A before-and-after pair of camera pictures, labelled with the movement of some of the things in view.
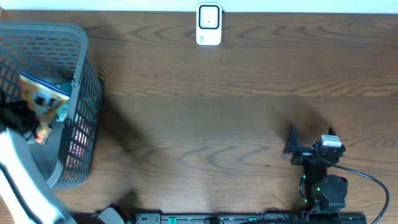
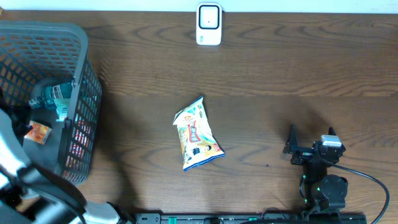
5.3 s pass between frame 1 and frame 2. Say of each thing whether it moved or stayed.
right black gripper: stayed
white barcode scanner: stayed
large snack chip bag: moved
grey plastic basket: stayed
